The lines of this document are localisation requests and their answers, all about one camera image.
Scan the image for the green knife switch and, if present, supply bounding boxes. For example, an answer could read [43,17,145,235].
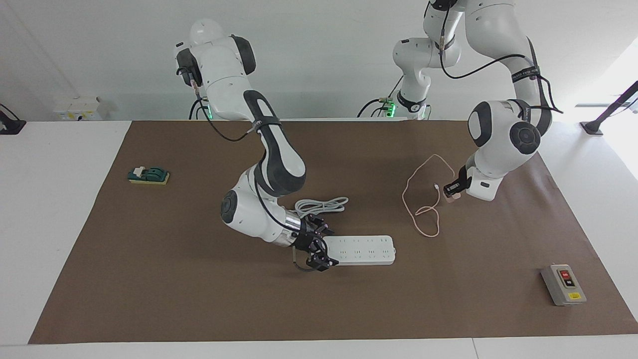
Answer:
[128,166,170,185]

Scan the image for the white box with yellow labels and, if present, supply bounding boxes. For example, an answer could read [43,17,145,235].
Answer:
[54,96,103,121]

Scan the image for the black stand with slanted pole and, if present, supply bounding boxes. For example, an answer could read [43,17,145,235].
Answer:
[580,80,638,136]

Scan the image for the black cable at right arm base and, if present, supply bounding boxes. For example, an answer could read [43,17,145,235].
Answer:
[188,96,210,120]

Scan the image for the black cables at left arm base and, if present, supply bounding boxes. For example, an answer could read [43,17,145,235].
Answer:
[356,75,404,119]

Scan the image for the pink charging cable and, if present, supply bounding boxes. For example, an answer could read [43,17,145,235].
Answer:
[402,154,455,238]

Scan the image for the black table clamp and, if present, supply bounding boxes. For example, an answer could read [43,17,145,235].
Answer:
[0,103,26,135]

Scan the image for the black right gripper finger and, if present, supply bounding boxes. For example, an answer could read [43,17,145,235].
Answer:
[307,252,339,272]
[312,215,335,236]

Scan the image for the brown table mat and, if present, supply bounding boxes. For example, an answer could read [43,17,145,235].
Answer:
[28,120,638,345]

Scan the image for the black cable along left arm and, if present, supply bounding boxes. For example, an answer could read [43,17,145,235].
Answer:
[438,20,564,115]

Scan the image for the white power strip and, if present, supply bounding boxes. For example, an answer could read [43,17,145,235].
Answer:
[321,235,397,266]

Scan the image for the grey on-off switch box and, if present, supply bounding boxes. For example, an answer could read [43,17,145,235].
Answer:
[541,264,587,306]

